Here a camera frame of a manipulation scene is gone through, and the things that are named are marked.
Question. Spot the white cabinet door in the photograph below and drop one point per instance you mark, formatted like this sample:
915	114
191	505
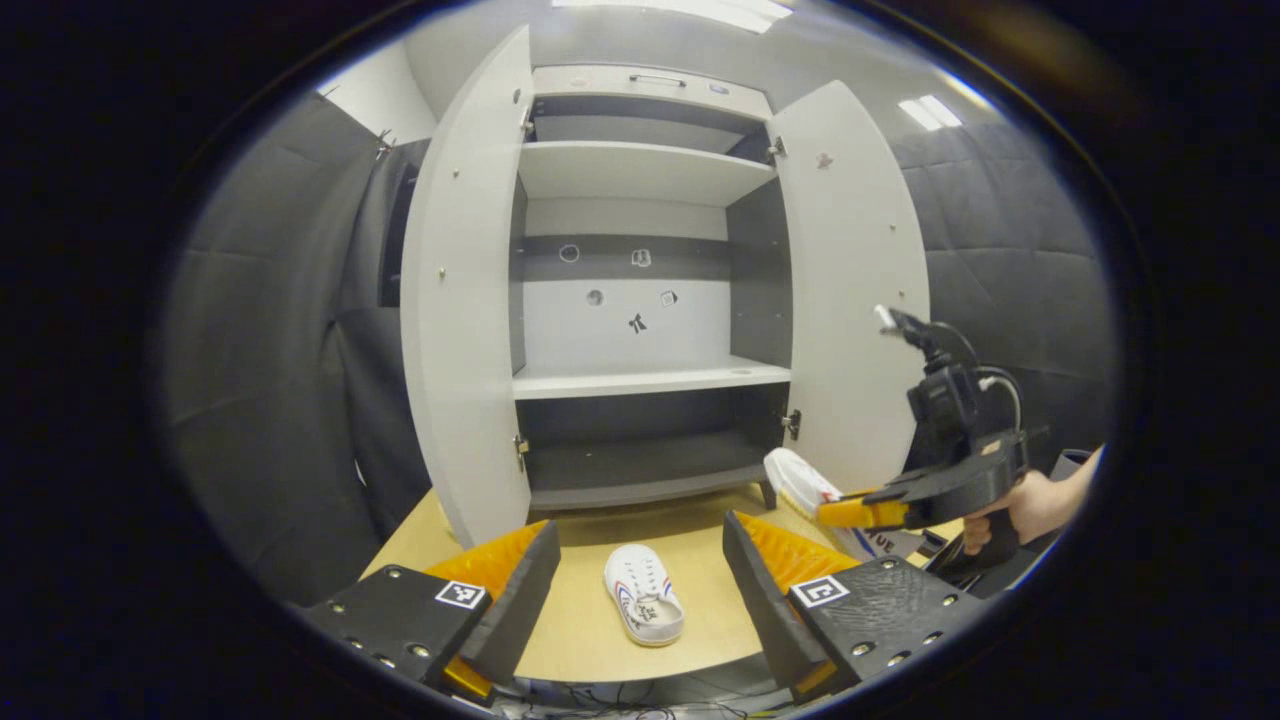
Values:
465	300
850	250

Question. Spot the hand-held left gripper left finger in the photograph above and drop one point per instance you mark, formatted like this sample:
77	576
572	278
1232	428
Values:
520	610

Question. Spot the white shoe cabinet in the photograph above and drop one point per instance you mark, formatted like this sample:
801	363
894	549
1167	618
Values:
640	170

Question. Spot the small ceiling light panel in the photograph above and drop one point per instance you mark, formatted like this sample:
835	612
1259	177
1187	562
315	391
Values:
930	112

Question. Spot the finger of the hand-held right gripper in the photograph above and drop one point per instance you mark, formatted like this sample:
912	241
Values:
860	513

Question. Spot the white canvas shoe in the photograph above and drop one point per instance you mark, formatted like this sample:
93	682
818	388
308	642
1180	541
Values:
795	475
640	590

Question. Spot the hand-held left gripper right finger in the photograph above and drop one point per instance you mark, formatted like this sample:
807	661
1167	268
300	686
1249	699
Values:
770	610

